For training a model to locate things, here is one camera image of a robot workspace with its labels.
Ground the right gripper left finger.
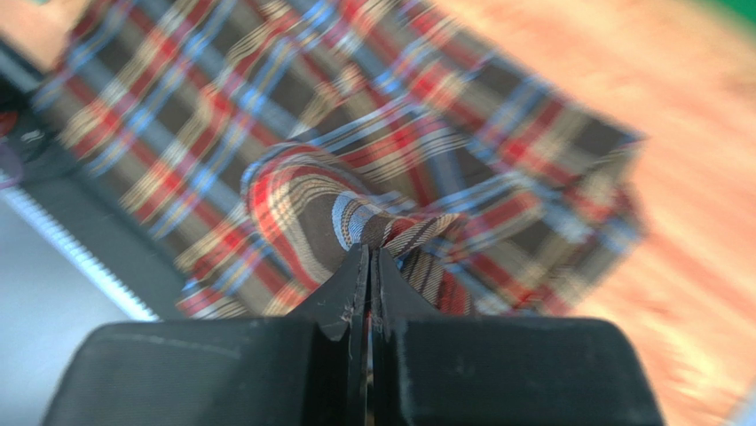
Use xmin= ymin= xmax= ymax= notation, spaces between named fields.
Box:
xmin=43 ymin=245 xmax=369 ymax=425

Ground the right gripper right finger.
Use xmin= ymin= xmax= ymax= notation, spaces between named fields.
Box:
xmin=372 ymin=249 xmax=665 ymax=425

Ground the red brown plaid shirt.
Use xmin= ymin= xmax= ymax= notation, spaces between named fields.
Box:
xmin=33 ymin=1 xmax=640 ymax=318

